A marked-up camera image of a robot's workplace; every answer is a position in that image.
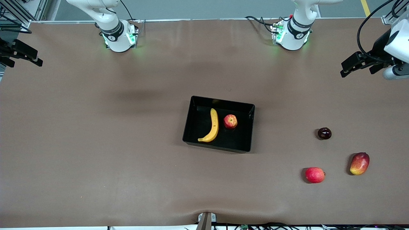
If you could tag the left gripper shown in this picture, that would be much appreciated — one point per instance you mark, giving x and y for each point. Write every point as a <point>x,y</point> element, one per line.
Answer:
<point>379,48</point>

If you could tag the red yellow apple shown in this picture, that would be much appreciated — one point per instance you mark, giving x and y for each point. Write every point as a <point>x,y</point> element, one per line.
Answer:
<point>230,121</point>

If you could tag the black plastic box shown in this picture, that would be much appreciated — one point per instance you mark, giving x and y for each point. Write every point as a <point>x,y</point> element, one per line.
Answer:
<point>236,137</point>

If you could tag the yellow banana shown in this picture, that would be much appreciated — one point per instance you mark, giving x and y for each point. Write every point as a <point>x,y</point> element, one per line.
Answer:
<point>214,127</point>

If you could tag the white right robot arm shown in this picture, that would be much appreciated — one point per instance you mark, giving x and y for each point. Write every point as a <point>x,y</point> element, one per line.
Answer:
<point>119,43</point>

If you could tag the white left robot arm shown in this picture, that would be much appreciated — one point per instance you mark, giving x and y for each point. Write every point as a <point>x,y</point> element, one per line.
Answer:
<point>292,41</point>

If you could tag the dark purple plum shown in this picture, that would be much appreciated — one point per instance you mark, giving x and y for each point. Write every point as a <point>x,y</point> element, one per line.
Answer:
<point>324,133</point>

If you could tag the red yellow mango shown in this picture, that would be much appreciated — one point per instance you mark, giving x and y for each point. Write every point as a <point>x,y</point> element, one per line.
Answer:
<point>359,163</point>

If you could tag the red pomegranate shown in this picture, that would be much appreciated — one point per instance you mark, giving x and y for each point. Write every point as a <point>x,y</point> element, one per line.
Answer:
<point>314,175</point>

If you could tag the aluminium profile frame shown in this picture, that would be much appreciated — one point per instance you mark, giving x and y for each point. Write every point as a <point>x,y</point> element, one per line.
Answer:
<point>19,12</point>

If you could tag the aluminium corner bracket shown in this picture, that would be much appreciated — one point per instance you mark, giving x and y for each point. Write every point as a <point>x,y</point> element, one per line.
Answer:
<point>387,19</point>

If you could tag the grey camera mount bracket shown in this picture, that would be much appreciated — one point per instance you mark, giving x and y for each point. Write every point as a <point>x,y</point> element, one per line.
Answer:
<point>206,222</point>

